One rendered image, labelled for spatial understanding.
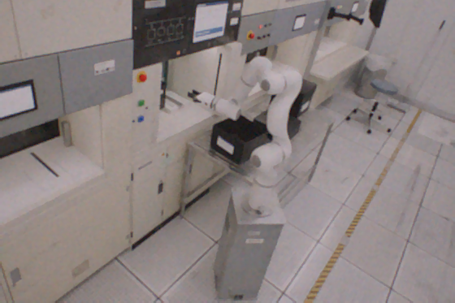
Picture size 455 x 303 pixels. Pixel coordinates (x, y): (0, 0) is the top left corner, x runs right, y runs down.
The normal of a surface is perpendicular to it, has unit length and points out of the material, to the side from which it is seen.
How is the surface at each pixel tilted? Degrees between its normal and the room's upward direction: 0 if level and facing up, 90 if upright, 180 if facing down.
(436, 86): 90
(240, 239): 90
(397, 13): 90
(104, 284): 0
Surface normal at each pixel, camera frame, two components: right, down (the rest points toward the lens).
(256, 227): 0.14, 0.56
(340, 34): -0.59, 0.36
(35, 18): 0.79, 0.44
